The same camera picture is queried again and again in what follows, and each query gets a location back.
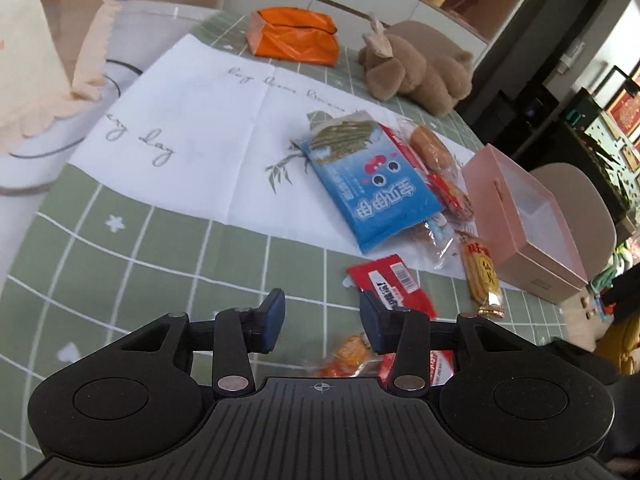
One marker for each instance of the yellow rice cracker packet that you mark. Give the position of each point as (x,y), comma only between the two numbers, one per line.
(482,276)

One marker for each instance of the round bread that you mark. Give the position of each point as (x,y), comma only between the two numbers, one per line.
(433,153)

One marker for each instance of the pink cardboard box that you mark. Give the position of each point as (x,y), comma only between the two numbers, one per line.
(523,226)

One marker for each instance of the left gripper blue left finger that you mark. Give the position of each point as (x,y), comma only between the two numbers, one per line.
(237,334)

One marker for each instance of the orange paper bag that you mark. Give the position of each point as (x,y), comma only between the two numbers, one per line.
(293,34)

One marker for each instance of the red spicy strip packet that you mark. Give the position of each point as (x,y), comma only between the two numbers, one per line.
(395,286)

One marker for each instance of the white printed paper mat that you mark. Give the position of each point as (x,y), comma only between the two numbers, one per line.
(211,134)

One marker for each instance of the blue seaweed snack bag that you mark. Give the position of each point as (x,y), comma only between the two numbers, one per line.
(372,176)

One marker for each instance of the small orange candy packet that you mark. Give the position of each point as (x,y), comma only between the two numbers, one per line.
(352,358)

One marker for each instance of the brown plush teddy bear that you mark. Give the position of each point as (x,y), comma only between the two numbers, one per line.
(393,67)

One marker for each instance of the cream scalloped paper bag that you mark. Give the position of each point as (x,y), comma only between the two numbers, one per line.
(53,54)

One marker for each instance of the beige dining chair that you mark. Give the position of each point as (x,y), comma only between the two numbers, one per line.
(585,213)

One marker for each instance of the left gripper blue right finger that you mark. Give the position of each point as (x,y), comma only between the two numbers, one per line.
(407,334)

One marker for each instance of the red green candy packet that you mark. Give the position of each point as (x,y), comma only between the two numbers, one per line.
(454,200)

